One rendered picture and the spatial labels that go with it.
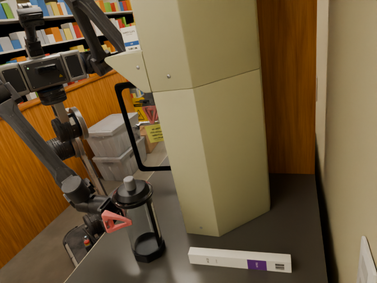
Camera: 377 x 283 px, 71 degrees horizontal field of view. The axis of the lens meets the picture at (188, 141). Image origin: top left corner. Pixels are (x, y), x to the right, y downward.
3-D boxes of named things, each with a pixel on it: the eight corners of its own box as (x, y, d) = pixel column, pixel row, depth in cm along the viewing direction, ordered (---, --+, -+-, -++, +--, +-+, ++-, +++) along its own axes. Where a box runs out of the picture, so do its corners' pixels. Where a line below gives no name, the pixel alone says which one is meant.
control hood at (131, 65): (192, 65, 94) (187, 36, 90) (151, 92, 67) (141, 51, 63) (163, 69, 98) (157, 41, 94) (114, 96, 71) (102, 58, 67)
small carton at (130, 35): (151, 46, 73) (146, 23, 71) (141, 50, 69) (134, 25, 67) (137, 49, 76) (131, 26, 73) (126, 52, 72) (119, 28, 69)
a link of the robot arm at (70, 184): (89, 181, 89) (67, 199, 86) (72, 159, 81) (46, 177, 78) (107, 200, 82) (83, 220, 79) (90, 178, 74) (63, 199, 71)
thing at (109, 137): (145, 135, 343) (138, 111, 329) (120, 159, 292) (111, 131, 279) (118, 136, 358) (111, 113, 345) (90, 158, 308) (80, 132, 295)
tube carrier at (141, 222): (170, 235, 84) (157, 181, 74) (157, 264, 75) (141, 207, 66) (140, 231, 88) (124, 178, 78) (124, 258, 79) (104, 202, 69)
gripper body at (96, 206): (122, 187, 80) (101, 185, 83) (102, 210, 72) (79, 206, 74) (127, 204, 83) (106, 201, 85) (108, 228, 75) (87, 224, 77)
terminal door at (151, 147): (205, 169, 110) (188, 73, 94) (139, 171, 119) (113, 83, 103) (206, 168, 111) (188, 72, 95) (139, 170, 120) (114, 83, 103)
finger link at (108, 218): (137, 200, 73) (109, 196, 76) (124, 218, 67) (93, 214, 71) (142, 219, 76) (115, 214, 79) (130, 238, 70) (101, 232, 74)
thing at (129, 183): (156, 188, 75) (151, 169, 72) (142, 211, 67) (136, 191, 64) (127, 186, 78) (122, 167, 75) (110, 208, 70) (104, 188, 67)
